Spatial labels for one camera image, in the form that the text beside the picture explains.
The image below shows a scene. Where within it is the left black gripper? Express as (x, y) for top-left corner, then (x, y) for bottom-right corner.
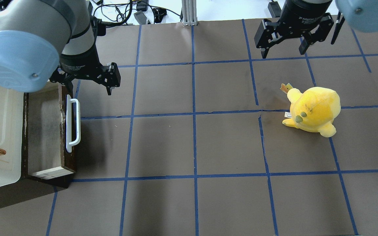
(49, 49), (121, 96)

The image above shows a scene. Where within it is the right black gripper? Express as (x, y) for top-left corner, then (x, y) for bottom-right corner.
(254, 0), (334, 59)

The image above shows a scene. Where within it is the wooden drawer with white handle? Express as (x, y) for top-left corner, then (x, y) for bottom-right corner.
(27, 82), (82, 180)

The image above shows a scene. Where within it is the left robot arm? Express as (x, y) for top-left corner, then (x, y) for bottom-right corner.
(0, 0), (121, 95)

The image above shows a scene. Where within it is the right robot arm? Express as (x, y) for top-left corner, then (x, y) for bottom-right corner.
(254, 0), (378, 59)

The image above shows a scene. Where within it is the dark wooden drawer cabinet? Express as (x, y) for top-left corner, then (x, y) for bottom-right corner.
(0, 95), (73, 208)

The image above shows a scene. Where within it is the yellow plush toy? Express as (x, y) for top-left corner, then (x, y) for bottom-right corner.
(280, 83), (341, 138)

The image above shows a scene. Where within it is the brown paper table cover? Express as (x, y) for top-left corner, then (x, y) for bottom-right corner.
(0, 19), (378, 236)

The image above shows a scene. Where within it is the aluminium frame post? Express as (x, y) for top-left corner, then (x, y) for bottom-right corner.
(181, 0), (198, 26)

